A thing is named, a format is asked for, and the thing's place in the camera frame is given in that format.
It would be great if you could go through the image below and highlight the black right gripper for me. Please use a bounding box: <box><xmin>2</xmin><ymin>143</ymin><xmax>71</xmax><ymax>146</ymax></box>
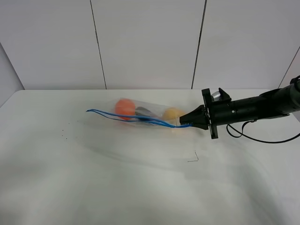
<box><xmin>179</xmin><ymin>89</ymin><xmax>232</xmax><ymax>139</ymax></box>

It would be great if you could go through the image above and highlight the clear blue-zipper file bag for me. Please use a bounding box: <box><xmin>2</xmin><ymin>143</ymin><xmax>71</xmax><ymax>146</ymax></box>
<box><xmin>86</xmin><ymin>98</ymin><xmax>191</xmax><ymax>128</ymax></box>

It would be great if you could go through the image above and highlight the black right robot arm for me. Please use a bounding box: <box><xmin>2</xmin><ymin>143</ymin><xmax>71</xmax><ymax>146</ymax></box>
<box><xmin>179</xmin><ymin>77</ymin><xmax>300</xmax><ymax>139</ymax></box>

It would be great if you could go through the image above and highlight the yellow toy pear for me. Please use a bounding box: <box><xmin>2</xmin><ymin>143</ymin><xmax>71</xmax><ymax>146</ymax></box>
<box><xmin>162</xmin><ymin>107</ymin><xmax>186</xmax><ymax>121</ymax></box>

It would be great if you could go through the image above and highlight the purple toy eggplant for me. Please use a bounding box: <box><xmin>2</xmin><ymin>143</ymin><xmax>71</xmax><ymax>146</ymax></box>
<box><xmin>135</xmin><ymin>106</ymin><xmax>158</xmax><ymax>122</ymax></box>

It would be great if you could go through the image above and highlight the orange toy fruit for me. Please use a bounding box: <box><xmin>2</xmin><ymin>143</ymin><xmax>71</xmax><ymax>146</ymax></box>
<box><xmin>114</xmin><ymin>98</ymin><xmax>135</xmax><ymax>120</ymax></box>

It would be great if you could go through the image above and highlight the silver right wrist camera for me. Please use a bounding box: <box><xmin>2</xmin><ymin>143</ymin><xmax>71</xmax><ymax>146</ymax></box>
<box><xmin>211</xmin><ymin>88</ymin><xmax>232</xmax><ymax>102</ymax></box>

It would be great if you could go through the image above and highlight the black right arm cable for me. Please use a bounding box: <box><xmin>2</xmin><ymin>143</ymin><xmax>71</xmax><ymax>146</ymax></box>
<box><xmin>226</xmin><ymin>120</ymin><xmax>300</xmax><ymax>143</ymax></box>

